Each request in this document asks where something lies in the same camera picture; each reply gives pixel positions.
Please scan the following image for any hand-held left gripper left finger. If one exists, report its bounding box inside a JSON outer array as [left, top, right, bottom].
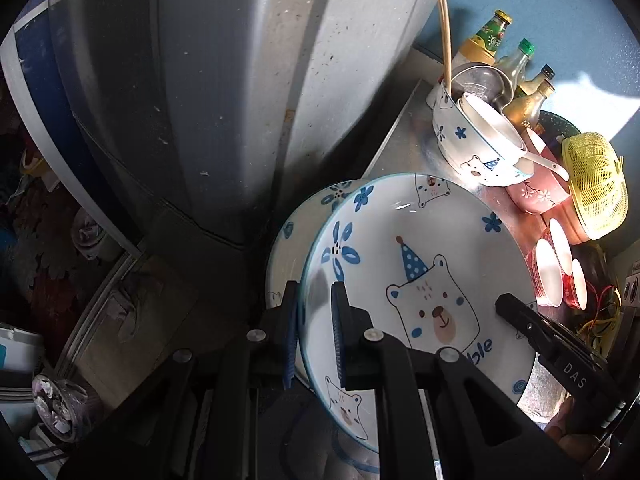
[[65, 280, 306, 480]]

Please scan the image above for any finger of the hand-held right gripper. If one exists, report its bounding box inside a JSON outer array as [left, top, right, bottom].
[[495, 293, 627, 419]]

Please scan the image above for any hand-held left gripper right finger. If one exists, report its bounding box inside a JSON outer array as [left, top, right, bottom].
[[330, 280, 557, 480]]

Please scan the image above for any red patterned bowl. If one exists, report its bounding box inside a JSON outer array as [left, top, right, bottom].
[[567, 257, 590, 311], [525, 237, 563, 308], [547, 217, 573, 278]]

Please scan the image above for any bear print plate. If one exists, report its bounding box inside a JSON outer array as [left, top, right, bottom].
[[265, 178, 373, 311], [298, 172, 541, 456]]

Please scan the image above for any person's right hand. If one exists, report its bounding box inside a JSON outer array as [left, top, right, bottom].
[[542, 397, 601, 466]]

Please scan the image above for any brown clay pot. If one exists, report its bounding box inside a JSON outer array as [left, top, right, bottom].
[[547, 200, 601, 247]]

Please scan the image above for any pink floral cup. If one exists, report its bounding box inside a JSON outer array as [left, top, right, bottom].
[[505, 127, 571, 216]]

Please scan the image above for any yellow mesh food cover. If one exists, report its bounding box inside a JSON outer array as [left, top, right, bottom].
[[561, 131, 630, 241]]

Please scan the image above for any bear print bowl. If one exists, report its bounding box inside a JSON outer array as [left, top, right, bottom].
[[457, 92, 527, 161], [431, 82, 533, 188]]

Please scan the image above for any dark speckled pan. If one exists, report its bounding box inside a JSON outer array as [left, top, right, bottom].
[[535, 110, 583, 146]]

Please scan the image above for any gold cap glass bottle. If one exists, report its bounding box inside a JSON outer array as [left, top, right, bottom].
[[501, 81, 557, 133]]

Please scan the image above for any clear plastic cup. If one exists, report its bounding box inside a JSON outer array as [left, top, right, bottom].
[[31, 374, 90, 443]]

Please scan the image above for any black cap clear bottle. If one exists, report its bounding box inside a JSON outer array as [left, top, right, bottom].
[[515, 64, 557, 98]]

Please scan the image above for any metal bowl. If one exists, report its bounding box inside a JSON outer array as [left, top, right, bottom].
[[447, 62, 516, 111]]

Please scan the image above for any white plastic container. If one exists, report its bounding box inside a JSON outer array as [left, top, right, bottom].
[[0, 325, 43, 391]]

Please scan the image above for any wooden chopstick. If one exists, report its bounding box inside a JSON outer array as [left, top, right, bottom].
[[436, 0, 449, 92], [441, 0, 455, 98]]

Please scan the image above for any large grey appliance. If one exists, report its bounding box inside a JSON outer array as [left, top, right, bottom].
[[0, 0, 458, 261]]

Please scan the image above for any green label yellow bottle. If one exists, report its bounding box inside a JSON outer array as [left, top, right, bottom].
[[457, 8, 513, 68]]

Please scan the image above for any yellow cable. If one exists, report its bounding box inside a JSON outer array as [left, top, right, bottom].
[[580, 305, 623, 356]]

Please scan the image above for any red braided cable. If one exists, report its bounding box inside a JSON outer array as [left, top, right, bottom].
[[585, 280, 618, 331]]

